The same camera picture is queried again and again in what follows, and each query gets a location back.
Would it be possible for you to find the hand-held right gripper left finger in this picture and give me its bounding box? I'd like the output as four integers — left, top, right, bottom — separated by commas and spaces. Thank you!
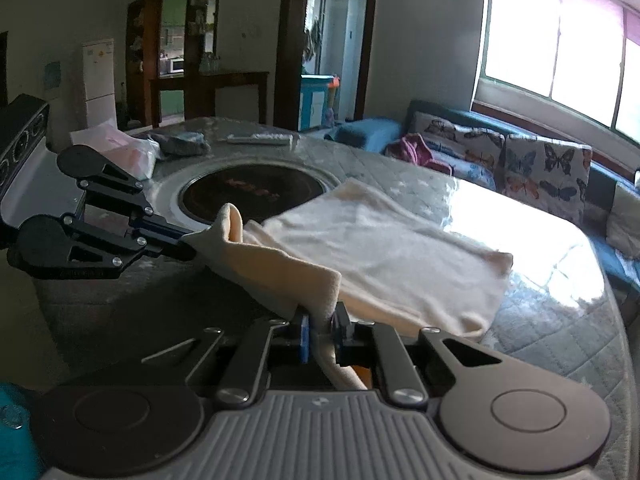
141, 310, 313, 408

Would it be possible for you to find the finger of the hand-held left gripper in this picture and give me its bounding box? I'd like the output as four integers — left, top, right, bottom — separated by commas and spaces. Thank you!
75, 160, 188, 237
47, 212, 198, 281

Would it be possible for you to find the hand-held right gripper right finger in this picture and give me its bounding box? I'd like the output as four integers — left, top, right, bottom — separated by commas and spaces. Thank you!
331, 301, 503, 407

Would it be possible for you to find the cream cloth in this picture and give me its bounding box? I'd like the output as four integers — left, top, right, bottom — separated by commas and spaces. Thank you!
182, 177, 515, 392

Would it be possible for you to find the white and pink plastic bag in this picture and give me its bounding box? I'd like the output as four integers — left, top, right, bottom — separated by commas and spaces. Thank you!
70, 124, 161, 181

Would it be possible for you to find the folded grey cloth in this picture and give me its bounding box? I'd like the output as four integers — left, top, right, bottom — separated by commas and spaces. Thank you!
150, 130, 211, 157

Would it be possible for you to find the round black induction cooktop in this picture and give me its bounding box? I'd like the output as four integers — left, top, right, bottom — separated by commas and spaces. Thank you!
177, 162, 328, 223

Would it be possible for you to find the white fridge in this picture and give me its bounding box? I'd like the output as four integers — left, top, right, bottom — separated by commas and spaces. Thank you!
81, 37, 118, 131

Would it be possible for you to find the silver remote control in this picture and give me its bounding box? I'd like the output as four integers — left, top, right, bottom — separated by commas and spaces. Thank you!
226, 132, 293, 147

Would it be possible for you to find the dark wooden counter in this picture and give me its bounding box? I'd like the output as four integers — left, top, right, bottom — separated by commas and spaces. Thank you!
149, 71, 271, 128

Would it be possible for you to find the round table with hotplate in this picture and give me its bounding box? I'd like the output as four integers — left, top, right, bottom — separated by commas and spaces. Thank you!
30, 116, 633, 480

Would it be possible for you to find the blue and white cabinet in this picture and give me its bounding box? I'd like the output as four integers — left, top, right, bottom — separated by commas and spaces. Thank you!
300, 74, 341, 132

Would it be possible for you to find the pink garment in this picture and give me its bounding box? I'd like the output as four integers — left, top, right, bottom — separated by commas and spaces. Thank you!
385, 133, 453, 176

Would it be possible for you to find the blue sofa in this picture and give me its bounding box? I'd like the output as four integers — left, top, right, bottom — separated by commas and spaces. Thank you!
325, 99, 640, 306

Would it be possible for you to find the blue print white pillow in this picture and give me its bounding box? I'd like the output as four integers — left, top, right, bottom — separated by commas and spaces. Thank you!
435, 150, 498, 192

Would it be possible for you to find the long butterfly print cushion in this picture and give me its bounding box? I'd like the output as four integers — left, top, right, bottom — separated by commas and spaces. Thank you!
411, 111, 506, 171

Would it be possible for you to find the teal garment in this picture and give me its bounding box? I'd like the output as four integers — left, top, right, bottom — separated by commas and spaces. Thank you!
0, 382, 43, 480

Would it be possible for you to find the hanging garment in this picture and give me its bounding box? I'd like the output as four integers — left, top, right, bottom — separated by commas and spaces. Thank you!
302, 17, 321, 61

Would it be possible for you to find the large butterfly print cushion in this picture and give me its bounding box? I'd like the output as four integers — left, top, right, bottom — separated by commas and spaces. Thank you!
502, 132, 593, 226

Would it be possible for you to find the plain grey cushion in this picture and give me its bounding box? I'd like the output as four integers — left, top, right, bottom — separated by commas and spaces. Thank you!
606, 180, 640, 261

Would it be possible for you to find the window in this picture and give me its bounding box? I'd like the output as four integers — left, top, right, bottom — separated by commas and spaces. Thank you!
472, 0, 640, 141

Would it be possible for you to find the dark wooden door frame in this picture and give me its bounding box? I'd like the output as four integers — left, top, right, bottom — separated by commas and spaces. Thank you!
274, 0, 381, 133

